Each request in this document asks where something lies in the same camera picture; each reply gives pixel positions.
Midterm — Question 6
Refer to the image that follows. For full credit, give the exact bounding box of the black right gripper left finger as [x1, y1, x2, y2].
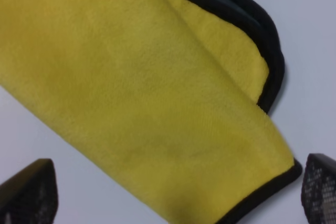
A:
[1, 158, 58, 223]

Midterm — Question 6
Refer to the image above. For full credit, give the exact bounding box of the yellow towel with black trim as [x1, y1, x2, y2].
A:
[1, 0, 302, 223]

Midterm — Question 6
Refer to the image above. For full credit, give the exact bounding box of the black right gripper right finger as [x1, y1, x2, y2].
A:
[301, 153, 335, 223]

